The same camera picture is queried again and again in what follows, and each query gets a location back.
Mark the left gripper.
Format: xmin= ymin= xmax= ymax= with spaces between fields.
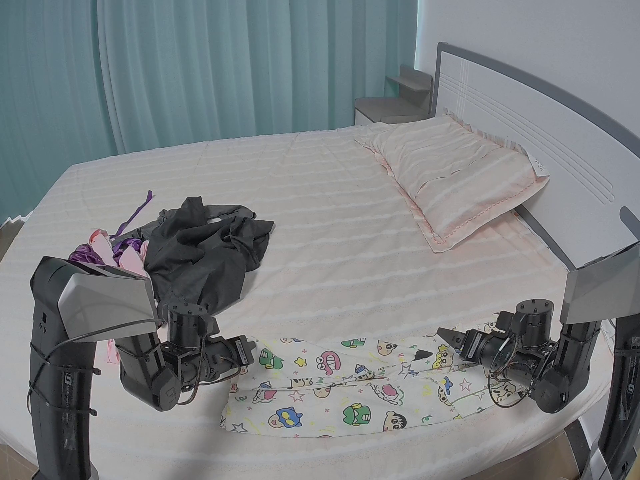
xmin=220 ymin=334 xmax=256 ymax=370

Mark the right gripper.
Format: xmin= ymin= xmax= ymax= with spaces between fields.
xmin=437 ymin=326 xmax=502 ymax=367

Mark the white printed pyjama top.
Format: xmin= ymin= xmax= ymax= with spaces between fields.
xmin=220 ymin=320 xmax=531 ymax=439

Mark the bed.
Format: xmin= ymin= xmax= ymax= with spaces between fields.
xmin=0 ymin=42 xmax=640 ymax=480

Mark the black garment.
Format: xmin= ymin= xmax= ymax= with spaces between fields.
xmin=142 ymin=197 xmax=275 ymax=319

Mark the pink garment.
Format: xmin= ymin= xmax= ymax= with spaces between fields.
xmin=87 ymin=228 xmax=151 ymax=366

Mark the pale pink striped pillow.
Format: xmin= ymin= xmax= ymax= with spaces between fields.
xmin=354 ymin=113 xmax=550 ymax=254

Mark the purple satin garment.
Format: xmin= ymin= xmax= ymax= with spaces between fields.
xmin=69 ymin=190 xmax=156 ymax=269

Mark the grey bedside table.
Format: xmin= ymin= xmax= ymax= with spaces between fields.
xmin=354 ymin=65 xmax=433 ymax=126

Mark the blue-green curtain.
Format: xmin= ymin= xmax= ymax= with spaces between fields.
xmin=97 ymin=0 xmax=418 ymax=156
xmin=0 ymin=0 xmax=123 ymax=221

